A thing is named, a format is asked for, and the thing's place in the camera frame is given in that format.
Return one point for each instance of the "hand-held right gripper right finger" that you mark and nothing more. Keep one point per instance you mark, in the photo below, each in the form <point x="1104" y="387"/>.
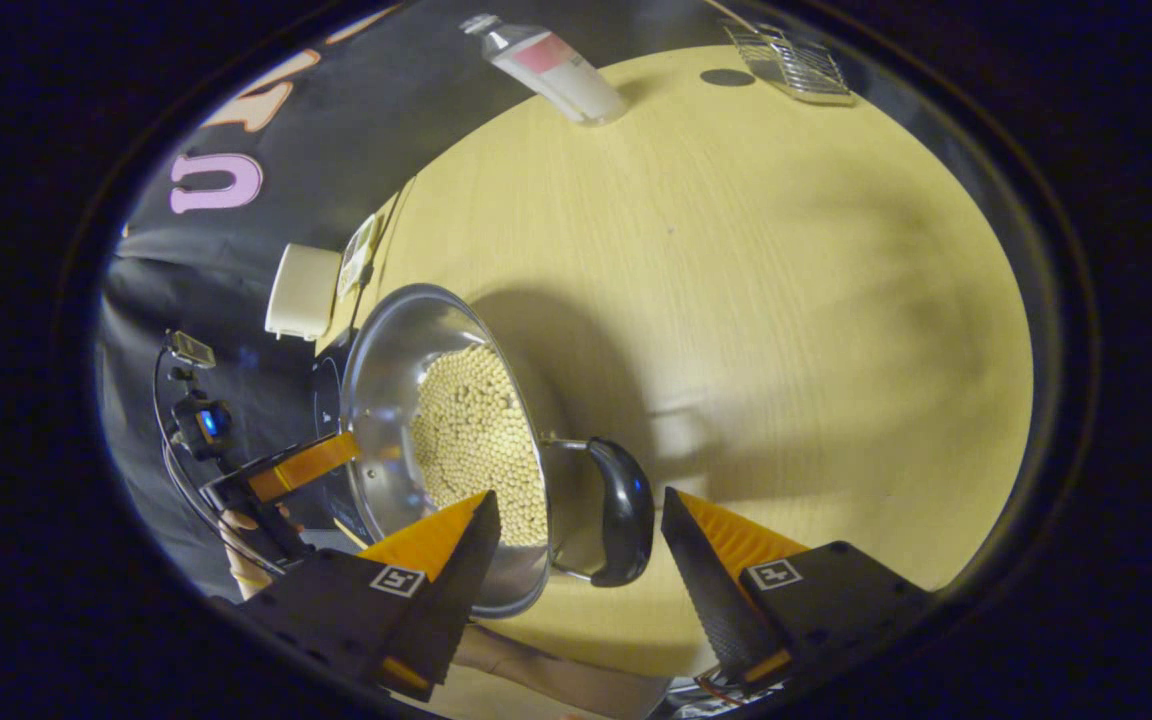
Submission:
<point x="706" y="590"/>

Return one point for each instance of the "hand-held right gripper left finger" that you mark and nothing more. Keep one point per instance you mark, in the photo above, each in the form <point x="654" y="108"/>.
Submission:
<point x="456" y="595"/>

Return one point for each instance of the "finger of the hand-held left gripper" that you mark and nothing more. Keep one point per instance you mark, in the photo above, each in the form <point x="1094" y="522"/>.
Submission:
<point x="301" y="467"/>

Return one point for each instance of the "white toaster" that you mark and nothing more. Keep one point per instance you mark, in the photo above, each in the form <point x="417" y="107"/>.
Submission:
<point x="301" y="295"/>

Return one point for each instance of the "pile of soybeans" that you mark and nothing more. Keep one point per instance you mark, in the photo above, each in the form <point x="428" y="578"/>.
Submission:
<point x="476" y="430"/>

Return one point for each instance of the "white divided dish of beans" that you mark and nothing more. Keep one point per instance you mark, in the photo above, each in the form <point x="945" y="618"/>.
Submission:
<point x="356" y="260"/>

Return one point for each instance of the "clear bottle with pink label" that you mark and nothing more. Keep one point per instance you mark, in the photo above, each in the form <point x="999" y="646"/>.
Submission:
<point x="566" y="75"/>

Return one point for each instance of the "small black round disc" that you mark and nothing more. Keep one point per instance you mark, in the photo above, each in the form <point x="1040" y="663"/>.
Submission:
<point x="727" y="77"/>

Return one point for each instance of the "wooden stick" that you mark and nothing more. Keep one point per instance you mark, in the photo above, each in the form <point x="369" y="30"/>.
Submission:
<point x="741" y="18"/>

